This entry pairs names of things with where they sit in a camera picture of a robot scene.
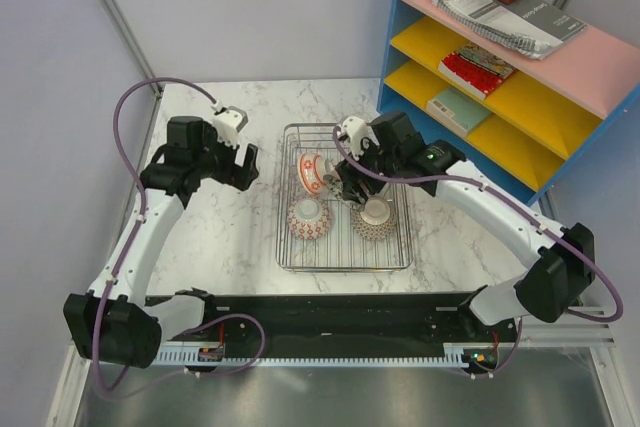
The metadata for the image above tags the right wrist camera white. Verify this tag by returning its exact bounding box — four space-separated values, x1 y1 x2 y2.
336 116 373 160

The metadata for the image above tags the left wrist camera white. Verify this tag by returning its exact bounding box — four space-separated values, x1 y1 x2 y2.
212 106 248 148

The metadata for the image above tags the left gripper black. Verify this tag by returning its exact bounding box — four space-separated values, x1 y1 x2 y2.
192 123 257 191

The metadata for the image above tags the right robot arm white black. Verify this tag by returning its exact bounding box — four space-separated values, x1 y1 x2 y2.
333 111 595 341

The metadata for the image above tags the aluminium frame rail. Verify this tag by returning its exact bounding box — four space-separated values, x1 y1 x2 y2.
520 314 615 348

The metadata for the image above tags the blue patterned bowl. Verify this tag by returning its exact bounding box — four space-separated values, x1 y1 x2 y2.
287 197 331 240

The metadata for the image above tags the metal wire dish rack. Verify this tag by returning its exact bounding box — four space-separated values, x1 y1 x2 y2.
276 123 414 273

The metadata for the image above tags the grey patterned bowl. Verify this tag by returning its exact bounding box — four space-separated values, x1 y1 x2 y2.
323 173 344 201

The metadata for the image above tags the light blue cable duct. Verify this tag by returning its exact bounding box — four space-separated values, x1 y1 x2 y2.
152 342 498 368

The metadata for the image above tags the brown patterned bowl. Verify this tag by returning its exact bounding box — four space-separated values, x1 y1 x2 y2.
351 196 397 241

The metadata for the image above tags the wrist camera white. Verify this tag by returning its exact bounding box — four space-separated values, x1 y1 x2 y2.
336 116 373 160
212 106 248 148

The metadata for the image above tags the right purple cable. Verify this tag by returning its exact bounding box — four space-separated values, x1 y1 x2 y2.
332 124 625 381

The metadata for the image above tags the light green book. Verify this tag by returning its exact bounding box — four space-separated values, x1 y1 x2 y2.
426 87 491 138

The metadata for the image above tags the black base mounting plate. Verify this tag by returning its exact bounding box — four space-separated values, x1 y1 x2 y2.
177 292 516 357

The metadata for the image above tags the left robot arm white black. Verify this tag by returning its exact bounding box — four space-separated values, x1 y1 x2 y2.
63 107 258 368

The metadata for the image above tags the grey setup guide booklet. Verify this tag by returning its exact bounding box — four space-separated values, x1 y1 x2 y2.
470 0 588 53

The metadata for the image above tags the spiral bound notebook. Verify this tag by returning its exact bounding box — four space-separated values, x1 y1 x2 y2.
431 0 563 60

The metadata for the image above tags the red patterned book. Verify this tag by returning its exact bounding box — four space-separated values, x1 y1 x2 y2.
438 42 517 100

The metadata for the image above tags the orange patterned glass bowl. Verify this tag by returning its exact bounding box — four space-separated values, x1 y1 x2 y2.
296 152 331 196

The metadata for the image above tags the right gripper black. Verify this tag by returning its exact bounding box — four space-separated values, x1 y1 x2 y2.
335 133 402 206

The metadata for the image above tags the colourful wooden shelf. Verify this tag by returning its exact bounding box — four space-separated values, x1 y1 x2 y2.
378 0 639 204

